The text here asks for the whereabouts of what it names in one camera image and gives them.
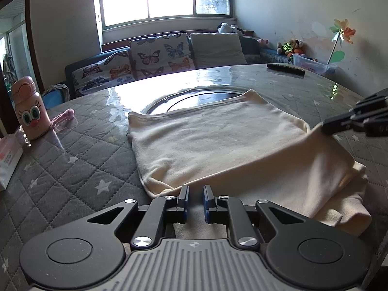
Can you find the black white plush toy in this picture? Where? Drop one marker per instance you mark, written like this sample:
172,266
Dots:
227,28

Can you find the green brown plush toys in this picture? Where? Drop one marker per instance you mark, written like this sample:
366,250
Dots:
291,48

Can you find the colourful paper pinwheel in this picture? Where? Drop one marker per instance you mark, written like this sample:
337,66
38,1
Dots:
342,33

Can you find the small butterfly print cushion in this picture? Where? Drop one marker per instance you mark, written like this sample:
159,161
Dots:
103,72

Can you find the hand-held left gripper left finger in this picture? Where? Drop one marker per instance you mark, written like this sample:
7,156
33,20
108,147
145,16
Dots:
183,201

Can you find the clear plastic storage box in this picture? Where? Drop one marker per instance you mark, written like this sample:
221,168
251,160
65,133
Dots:
312,65

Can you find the large butterfly print cushion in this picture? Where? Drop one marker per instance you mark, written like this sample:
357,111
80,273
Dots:
157,54

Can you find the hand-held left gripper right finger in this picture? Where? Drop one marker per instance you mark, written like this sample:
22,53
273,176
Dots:
207,203

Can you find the pink plush toy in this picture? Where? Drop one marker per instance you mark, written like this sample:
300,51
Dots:
263,42

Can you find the dark blue sofa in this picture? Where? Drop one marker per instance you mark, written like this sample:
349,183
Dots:
251,50

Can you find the round glass turntable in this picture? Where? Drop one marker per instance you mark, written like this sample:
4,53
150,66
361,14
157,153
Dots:
197,98

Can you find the white pink tissue pack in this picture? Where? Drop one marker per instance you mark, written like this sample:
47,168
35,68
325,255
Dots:
7,160

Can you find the grey quilted star tablecloth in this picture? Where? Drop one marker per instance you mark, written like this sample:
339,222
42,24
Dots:
75,163

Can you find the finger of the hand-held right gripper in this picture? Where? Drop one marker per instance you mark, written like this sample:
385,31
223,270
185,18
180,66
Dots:
333,125
372,104

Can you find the cream cloth garment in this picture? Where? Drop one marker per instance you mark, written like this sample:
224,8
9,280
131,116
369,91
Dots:
212,139

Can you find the black remote control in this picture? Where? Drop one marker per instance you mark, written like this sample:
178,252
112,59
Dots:
285,69

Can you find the chair with blue seat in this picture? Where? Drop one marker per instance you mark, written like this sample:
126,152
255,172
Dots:
56,100

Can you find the pink cartoon water bottle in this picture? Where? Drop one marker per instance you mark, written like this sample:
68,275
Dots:
30,112

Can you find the grey cushion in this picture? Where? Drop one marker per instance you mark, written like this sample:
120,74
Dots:
215,50

